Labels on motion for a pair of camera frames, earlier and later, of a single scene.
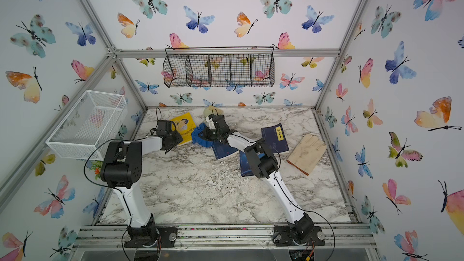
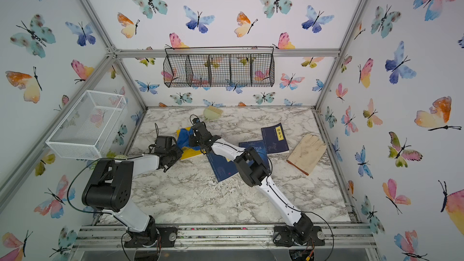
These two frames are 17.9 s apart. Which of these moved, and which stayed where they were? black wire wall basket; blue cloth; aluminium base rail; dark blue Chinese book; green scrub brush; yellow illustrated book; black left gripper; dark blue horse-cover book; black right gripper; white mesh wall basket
Moved: blue cloth; yellow illustrated book; black right gripper; dark blue Chinese book; black left gripper
Stayed: green scrub brush; aluminium base rail; black wire wall basket; white mesh wall basket; dark blue horse-cover book
